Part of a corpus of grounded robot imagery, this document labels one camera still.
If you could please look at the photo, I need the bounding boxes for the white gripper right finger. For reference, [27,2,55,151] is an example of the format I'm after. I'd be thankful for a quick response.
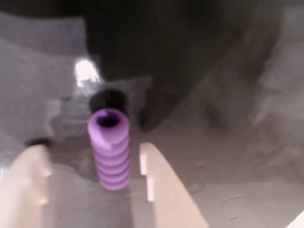
[139,142,210,228]

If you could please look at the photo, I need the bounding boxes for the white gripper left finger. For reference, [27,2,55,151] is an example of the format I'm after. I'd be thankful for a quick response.
[0,143,53,228]

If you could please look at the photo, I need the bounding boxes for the purple ribbed pen grip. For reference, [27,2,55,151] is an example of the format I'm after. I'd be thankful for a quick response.
[86,107,131,191]

